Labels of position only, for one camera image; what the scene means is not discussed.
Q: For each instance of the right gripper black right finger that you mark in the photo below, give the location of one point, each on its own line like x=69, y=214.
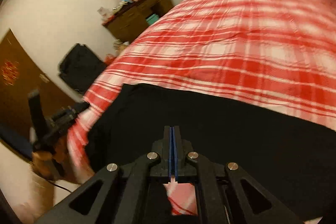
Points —
x=183, y=157

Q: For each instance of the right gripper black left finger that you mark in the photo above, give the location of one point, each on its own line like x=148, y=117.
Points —
x=162, y=147

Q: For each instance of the black pants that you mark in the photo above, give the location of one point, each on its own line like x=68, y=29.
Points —
x=292, y=158

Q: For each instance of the left hand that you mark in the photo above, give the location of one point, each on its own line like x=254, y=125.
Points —
x=54, y=166

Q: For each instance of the brown wooden door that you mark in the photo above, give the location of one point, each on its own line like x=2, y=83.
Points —
x=20, y=76

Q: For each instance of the white card on dresser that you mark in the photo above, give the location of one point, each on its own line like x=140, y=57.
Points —
x=104, y=13

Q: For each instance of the dark wooden dresser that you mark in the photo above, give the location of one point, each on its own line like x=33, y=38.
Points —
x=131, y=21

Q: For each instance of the red white plaid bedspread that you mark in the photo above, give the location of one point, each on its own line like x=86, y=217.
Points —
x=277, y=54

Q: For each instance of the black bag by wall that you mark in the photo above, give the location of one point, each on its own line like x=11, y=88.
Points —
x=80, y=67

